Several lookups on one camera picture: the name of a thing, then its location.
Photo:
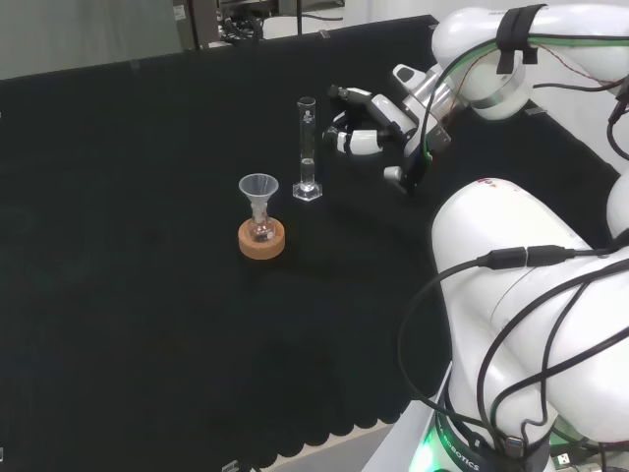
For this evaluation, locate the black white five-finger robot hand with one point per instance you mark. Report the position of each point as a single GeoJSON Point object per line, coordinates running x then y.
{"type": "Point", "coordinates": [388, 113]}

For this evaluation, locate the clear glass graduated cylinder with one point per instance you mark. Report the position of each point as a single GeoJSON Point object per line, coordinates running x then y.
{"type": "Point", "coordinates": [306, 147]}

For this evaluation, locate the black tripod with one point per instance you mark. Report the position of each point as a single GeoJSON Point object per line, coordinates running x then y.
{"type": "Point", "coordinates": [299, 17]}

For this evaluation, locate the clear plastic funnel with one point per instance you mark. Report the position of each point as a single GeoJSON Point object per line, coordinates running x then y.
{"type": "Point", "coordinates": [258, 189]}

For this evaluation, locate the small round-bottom glass flask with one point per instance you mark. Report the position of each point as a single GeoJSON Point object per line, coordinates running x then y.
{"type": "Point", "coordinates": [260, 231]}

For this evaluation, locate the dark grey cabinet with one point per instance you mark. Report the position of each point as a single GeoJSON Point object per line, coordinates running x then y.
{"type": "Point", "coordinates": [196, 24]}

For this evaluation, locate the black bench cloth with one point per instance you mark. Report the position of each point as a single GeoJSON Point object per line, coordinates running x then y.
{"type": "Point", "coordinates": [147, 246]}

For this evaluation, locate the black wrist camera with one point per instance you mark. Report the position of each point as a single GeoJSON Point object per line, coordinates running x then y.
{"type": "Point", "coordinates": [415, 174]}

